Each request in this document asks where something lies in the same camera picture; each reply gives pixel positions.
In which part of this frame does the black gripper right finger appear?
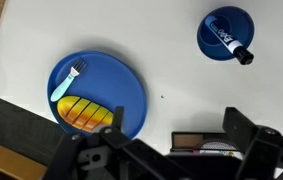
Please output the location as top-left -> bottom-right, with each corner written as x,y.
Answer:
222,106 -> 283,180

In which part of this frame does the blue round plate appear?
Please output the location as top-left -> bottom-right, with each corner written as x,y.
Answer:
46,50 -> 148,140

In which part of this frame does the light blue toy fork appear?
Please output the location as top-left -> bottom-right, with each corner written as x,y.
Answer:
49,59 -> 88,103

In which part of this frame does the blue black dry-erase marker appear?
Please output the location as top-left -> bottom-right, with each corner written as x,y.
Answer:
204,15 -> 255,66

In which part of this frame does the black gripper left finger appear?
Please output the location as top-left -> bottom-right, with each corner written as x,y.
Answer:
96,105 -> 139,152

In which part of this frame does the blue plastic cup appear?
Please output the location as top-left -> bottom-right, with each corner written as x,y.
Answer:
196,5 -> 256,62

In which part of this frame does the yellow toy bread loaf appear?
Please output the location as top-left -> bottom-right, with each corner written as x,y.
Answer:
56,95 -> 115,133

